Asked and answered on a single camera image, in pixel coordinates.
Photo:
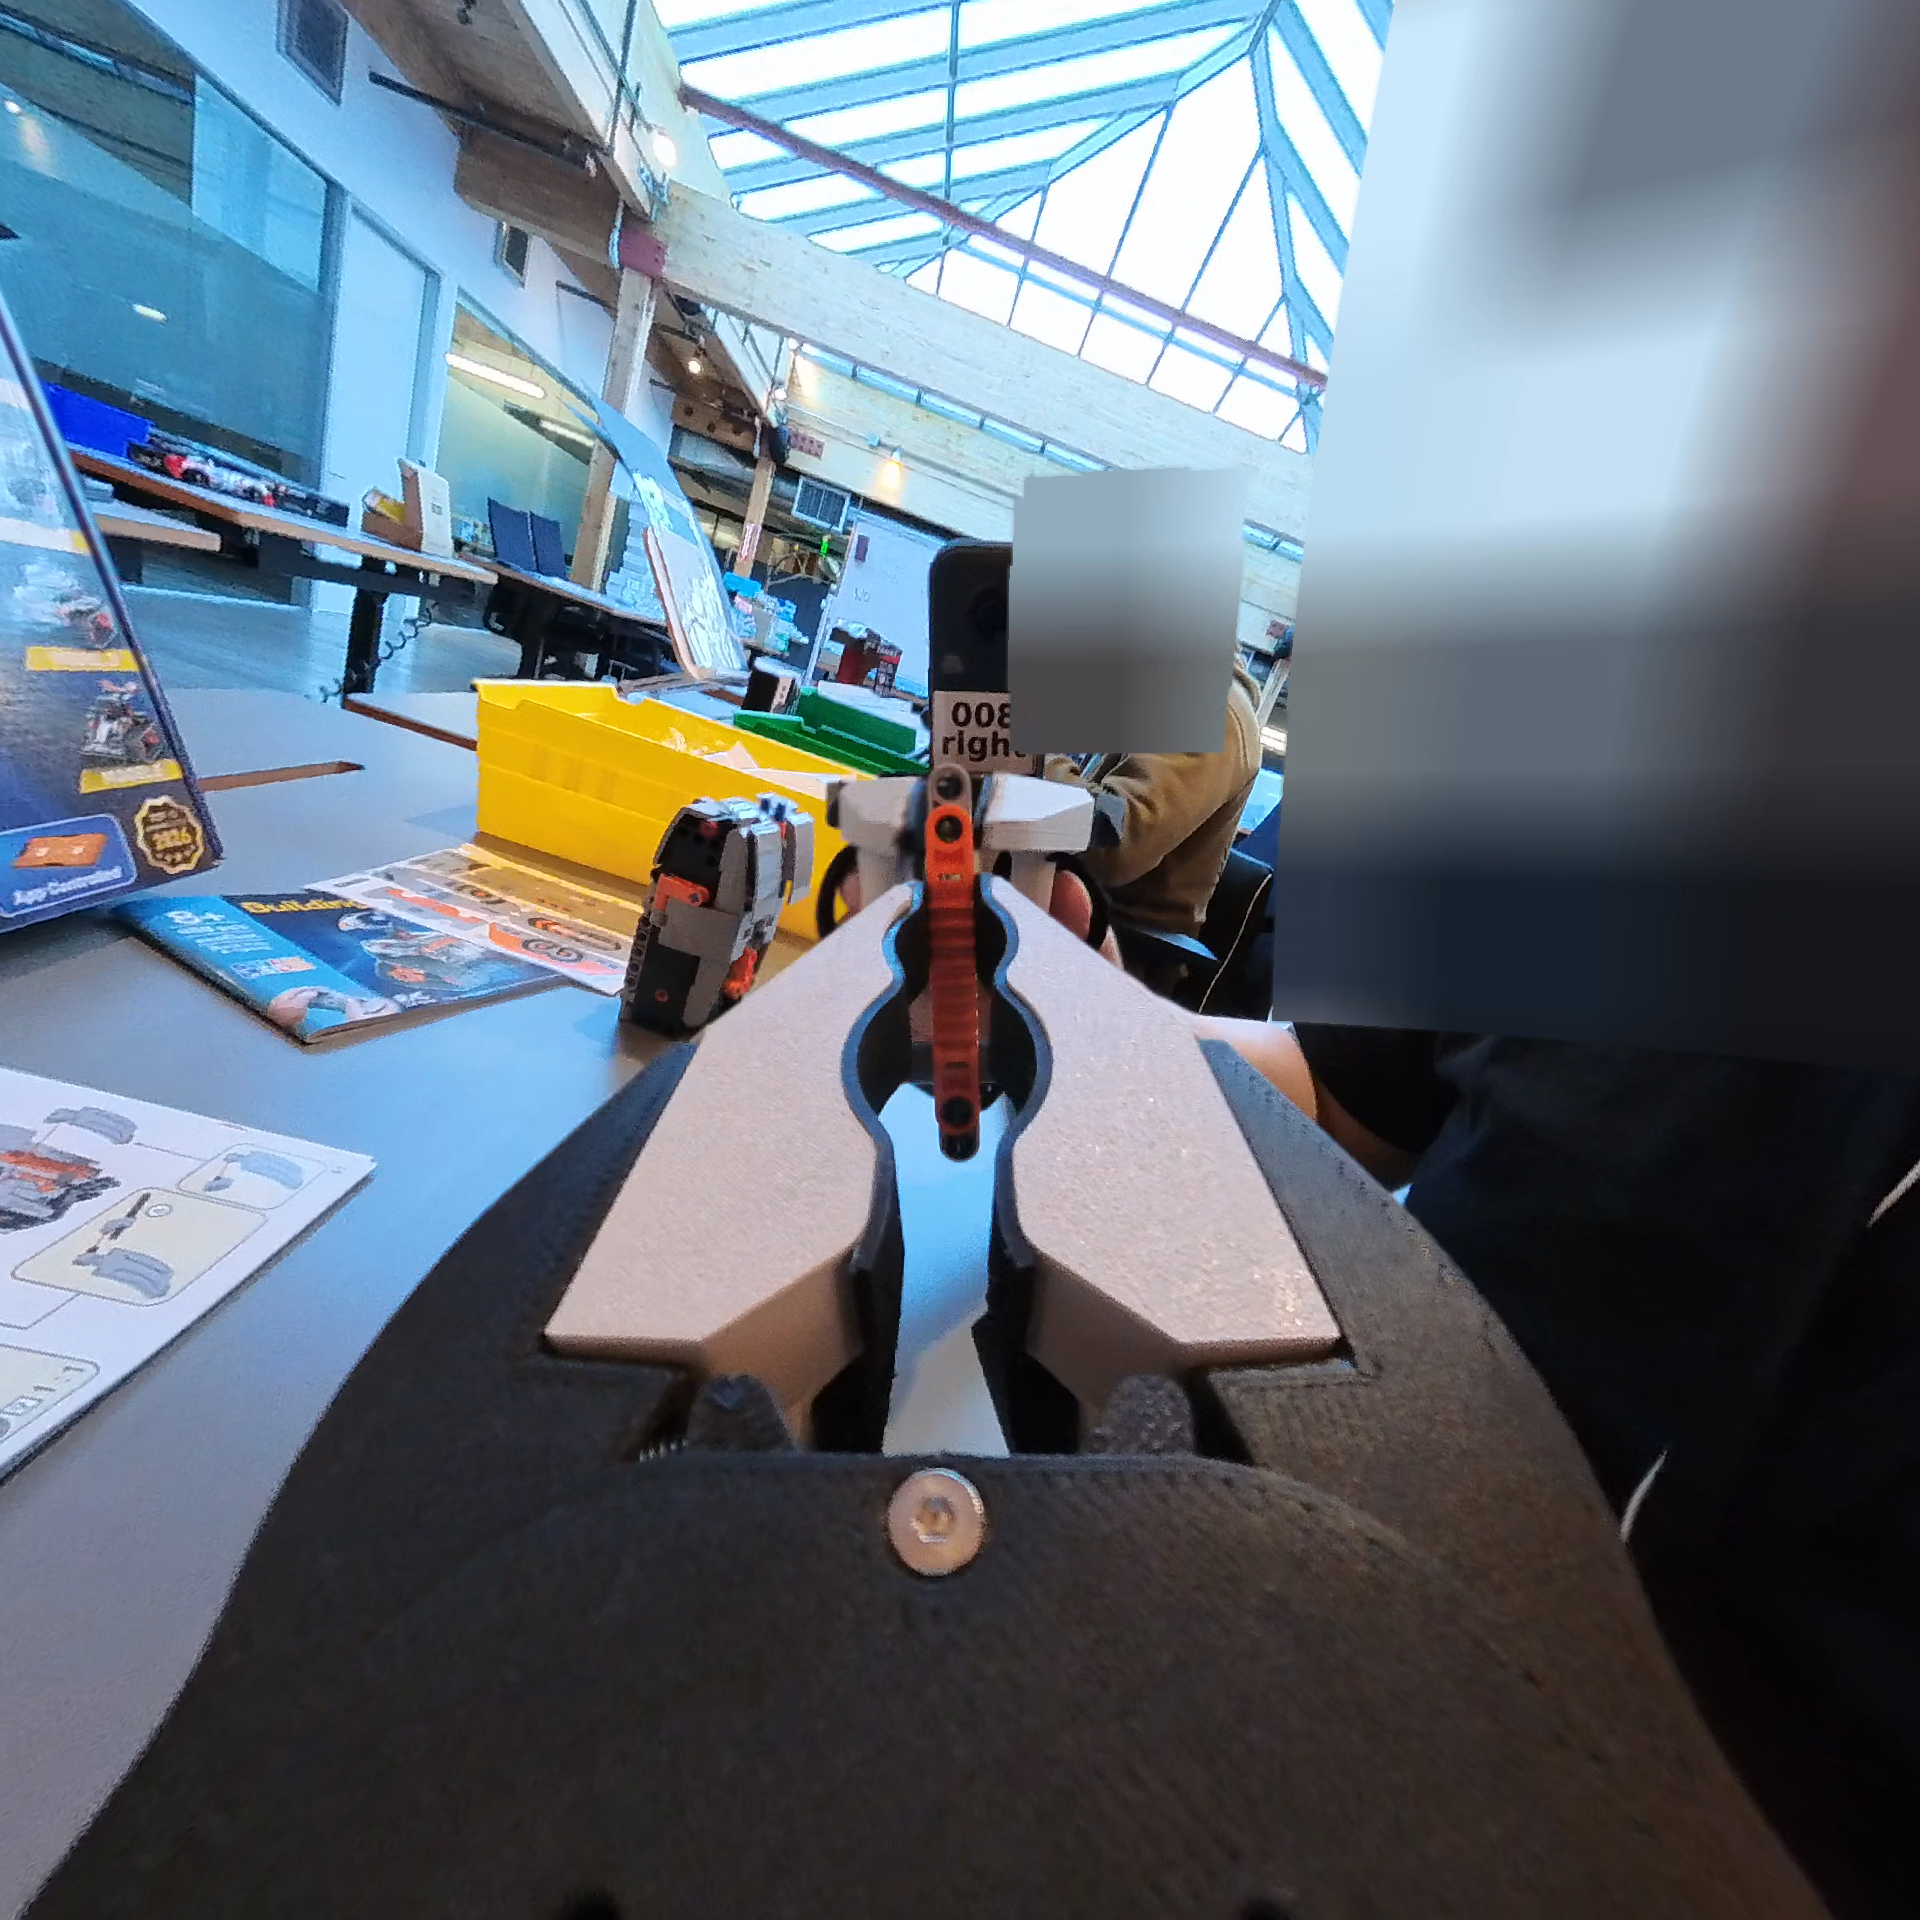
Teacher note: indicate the grey desk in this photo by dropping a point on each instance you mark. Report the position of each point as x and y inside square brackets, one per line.
[375, 1080]

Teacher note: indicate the large tilted board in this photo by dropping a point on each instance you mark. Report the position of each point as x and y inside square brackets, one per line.
[698, 599]

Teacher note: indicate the toy car model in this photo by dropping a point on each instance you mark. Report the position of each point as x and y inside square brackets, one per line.
[714, 914]

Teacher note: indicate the open instruction booklet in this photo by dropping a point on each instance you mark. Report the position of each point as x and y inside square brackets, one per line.
[135, 1230]

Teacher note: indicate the blue office chair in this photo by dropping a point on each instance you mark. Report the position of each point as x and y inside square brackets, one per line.
[533, 540]

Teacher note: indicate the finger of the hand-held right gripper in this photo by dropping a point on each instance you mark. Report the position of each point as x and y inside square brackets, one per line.
[1037, 822]
[882, 825]

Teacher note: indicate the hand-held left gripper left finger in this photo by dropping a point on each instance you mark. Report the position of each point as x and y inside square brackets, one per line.
[721, 1184]

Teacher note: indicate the person's right forearm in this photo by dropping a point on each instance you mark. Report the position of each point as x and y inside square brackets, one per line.
[1276, 1065]

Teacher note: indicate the green plastic bin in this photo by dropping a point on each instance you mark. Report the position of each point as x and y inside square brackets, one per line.
[840, 728]

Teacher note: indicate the wooden background desk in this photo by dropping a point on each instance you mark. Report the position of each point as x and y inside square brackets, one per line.
[270, 524]

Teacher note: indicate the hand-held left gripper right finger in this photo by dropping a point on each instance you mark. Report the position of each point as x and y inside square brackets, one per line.
[1170, 1184]

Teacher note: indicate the person's right hand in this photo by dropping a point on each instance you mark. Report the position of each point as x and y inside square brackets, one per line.
[1068, 902]

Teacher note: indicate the orange toy beam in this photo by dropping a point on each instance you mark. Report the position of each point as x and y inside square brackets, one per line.
[954, 975]

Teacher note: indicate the blue manual booklet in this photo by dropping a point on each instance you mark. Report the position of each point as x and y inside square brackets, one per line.
[300, 967]

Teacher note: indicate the blue toy box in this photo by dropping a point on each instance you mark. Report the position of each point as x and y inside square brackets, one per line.
[90, 720]

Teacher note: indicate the yellow plastic bin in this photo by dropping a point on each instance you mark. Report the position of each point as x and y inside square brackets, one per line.
[599, 780]

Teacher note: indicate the black toy pin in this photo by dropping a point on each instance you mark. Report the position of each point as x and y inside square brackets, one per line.
[957, 1136]

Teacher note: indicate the sticker sheet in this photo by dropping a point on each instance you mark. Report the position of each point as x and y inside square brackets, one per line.
[495, 921]

